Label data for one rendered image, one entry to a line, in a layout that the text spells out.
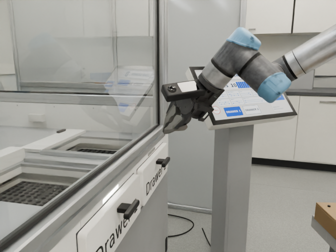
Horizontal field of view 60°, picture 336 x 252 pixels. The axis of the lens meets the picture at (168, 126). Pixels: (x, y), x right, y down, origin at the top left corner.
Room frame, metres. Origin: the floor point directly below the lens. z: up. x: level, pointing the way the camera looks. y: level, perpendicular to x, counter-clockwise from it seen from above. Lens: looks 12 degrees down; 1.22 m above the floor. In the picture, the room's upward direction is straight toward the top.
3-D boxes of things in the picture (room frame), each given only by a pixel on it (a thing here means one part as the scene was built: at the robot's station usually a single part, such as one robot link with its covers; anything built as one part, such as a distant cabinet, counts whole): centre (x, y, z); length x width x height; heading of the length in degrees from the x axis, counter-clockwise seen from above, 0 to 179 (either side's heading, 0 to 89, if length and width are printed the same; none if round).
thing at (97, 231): (0.59, 0.12, 0.87); 0.29 x 0.02 x 0.11; 167
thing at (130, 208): (0.58, 0.09, 0.91); 0.07 x 0.04 x 0.01; 167
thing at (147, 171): (0.90, 0.04, 0.87); 0.29 x 0.02 x 0.11; 167
